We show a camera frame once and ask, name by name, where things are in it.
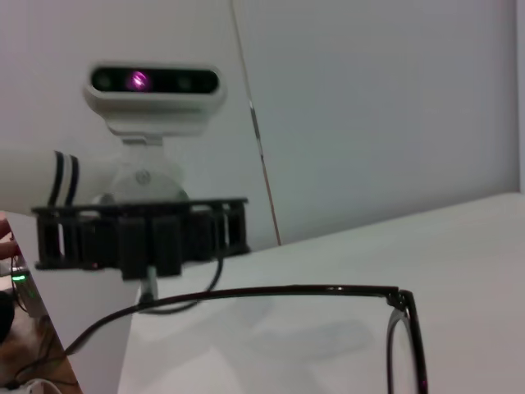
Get white box with green light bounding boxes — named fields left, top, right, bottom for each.
left=8, top=264, right=44, bottom=319

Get white head camera neck mount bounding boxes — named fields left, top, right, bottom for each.
left=108, top=137, right=192, bottom=205

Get white head camera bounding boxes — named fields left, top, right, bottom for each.
left=83, top=62, right=227, bottom=148

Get black glasses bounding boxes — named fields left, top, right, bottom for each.
left=64, top=284, right=431, bottom=394

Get round black object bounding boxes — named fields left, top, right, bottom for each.
left=0, top=290, right=16, bottom=346

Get bare person hand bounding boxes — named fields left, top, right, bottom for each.
left=0, top=213, right=20, bottom=262

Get black cable with grey plug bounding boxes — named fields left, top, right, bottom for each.
left=137, top=256, right=226, bottom=316

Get white cord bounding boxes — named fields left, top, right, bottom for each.
left=16, top=378, right=79, bottom=394

